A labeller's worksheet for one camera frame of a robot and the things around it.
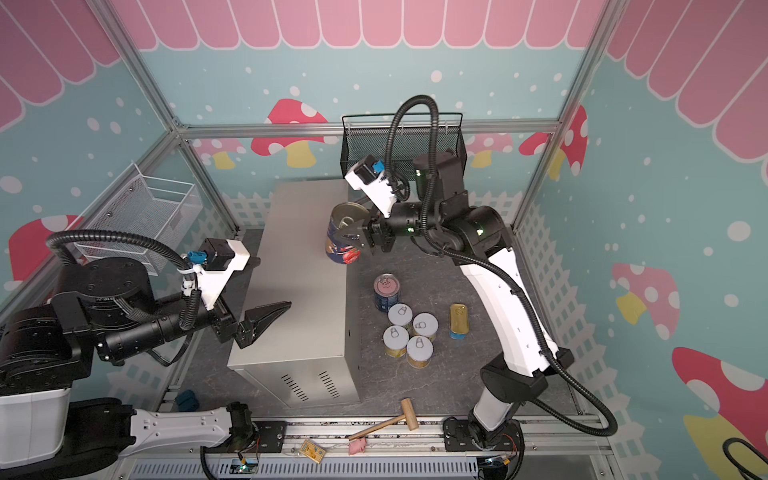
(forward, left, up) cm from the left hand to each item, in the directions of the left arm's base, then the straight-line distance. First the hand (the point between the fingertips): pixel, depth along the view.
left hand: (270, 290), depth 48 cm
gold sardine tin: (+14, -38, -36) cm, 54 cm away
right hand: (+13, -11, +3) cm, 18 cm away
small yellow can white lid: (+18, -22, -40) cm, 49 cm away
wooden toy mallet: (-9, -24, -44) cm, 51 cm away
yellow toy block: (-18, -1, -44) cm, 48 cm away
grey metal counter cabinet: (-7, -5, -12) cm, 14 cm away
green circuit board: (-21, +16, -48) cm, 55 cm away
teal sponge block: (-7, +35, -45) cm, 58 cm away
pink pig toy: (-16, -12, -44) cm, 48 cm away
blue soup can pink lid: (+23, -17, -36) cm, 46 cm away
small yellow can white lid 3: (+10, -20, -40) cm, 46 cm away
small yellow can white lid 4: (+6, -27, -41) cm, 50 cm away
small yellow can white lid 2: (+14, -29, -40) cm, 51 cm away
